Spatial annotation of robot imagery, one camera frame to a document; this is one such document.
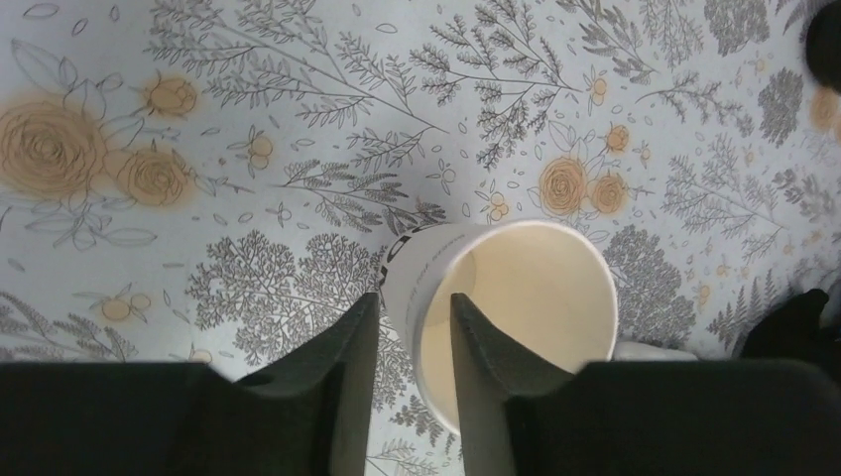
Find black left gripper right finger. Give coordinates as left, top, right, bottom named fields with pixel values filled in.
left=450, top=293, right=573, bottom=475

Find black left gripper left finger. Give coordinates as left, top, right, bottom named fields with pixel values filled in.
left=235, top=292, right=381, bottom=476

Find single white paper cup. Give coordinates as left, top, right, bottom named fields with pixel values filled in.
left=378, top=220, right=619, bottom=434

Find floral patterned table mat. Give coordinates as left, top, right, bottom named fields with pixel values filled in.
left=1, top=1, right=840, bottom=475

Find black white checkered pillow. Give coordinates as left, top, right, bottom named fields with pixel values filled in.
left=740, top=289, right=840, bottom=369

